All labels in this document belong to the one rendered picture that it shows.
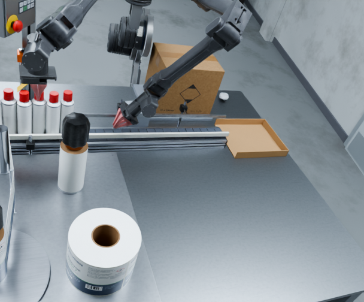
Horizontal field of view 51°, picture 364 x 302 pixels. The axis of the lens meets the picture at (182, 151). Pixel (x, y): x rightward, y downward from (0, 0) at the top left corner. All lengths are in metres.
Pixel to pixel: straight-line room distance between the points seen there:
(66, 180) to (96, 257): 0.37
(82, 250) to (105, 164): 0.52
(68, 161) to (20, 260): 0.33
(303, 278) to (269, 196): 0.39
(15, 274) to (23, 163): 0.45
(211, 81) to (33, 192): 0.96
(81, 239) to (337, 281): 0.94
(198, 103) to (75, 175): 0.83
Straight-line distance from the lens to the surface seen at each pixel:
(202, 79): 1.83
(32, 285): 1.16
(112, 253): 1.06
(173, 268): 1.31
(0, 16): 1.35
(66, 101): 1.50
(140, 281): 1.20
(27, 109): 1.49
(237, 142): 1.91
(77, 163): 1.28
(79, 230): 1.10
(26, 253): 1.22
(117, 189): 1.41
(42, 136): 1.56
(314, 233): 1.66
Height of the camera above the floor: 1.90
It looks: 38 degrees down
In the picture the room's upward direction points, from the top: 18 degrees clockwise
